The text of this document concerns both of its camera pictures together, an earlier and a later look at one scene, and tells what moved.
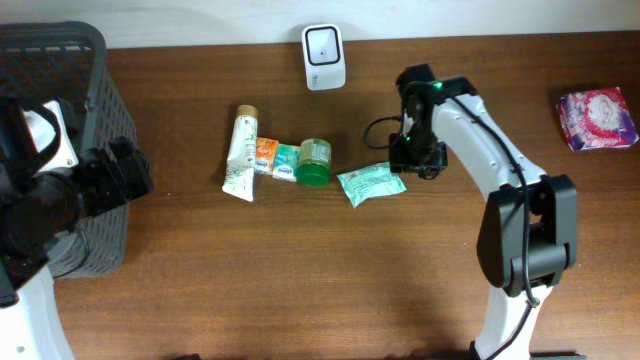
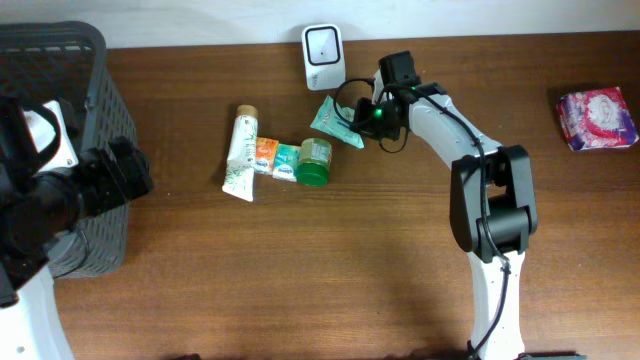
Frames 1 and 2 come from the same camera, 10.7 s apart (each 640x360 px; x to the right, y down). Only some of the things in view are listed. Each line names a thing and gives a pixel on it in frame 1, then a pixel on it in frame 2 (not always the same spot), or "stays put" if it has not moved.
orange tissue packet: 265,155 stays put
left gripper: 116,186 stays put
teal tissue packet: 286,162 stays put
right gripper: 399,158 to 363,124
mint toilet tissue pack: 370,182 to 327,121
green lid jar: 314,167 stays put
